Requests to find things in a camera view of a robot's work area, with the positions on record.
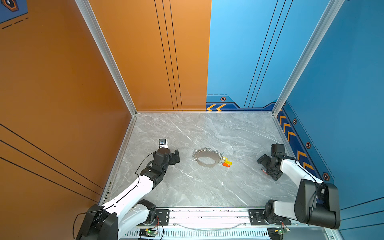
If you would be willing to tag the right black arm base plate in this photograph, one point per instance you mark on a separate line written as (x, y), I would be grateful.
(258, 217)

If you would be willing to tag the aluminium front rail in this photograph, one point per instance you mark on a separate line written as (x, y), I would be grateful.
(218, 217)

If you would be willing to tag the right green circuit board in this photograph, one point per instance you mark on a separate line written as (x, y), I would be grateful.
(277, 233)

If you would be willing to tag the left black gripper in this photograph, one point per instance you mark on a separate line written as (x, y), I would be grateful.
(173, 160)

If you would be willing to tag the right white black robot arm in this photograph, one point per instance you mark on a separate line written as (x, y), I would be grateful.
(317, 202)

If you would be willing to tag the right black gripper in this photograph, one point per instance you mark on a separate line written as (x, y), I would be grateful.
(263, 159)

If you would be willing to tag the green circuit board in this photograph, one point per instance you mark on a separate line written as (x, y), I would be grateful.
(277, 233)
(147, 234)

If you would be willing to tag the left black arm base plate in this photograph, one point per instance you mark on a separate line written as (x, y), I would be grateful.
(161, 216)

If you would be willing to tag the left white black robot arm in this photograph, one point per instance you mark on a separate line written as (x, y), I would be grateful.
(113, 219)

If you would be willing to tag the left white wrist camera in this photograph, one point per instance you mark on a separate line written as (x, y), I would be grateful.
(163, 147)

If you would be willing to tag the white slotted cable duct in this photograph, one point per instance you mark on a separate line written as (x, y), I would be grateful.
(186, 234)

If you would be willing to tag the left green circuit board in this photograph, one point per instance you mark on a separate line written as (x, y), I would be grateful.
(147, 234)

